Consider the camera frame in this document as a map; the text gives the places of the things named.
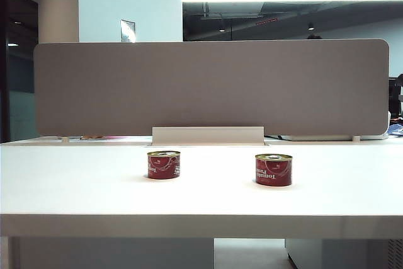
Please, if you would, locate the white flat desk device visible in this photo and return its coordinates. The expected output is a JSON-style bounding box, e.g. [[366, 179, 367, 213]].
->
[[281, 132, 390, 142]]

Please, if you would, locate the red tomato paste can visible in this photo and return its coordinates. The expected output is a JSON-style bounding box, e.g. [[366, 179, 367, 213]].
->
[[254, 153, 293, 186], [146, 151, 181, 180]]

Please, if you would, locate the grey fabric desk partition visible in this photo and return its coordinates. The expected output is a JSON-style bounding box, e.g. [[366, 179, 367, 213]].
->
[[33, 38, 390, 137]]

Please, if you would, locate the framed wall notice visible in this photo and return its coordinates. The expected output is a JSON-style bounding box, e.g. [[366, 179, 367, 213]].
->
[[120, 19, 137, 43]]

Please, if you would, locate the blue cloth bundle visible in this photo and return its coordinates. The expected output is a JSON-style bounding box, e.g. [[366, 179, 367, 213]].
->
[[387, 123, 403, 138]]

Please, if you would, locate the white desk modesty panel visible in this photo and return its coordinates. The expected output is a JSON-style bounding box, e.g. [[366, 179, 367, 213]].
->
[[8, 236, 215, 269]]

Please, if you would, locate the black office chair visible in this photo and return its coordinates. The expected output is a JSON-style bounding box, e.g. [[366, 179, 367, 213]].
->
[[388, 76, 403, 116]]

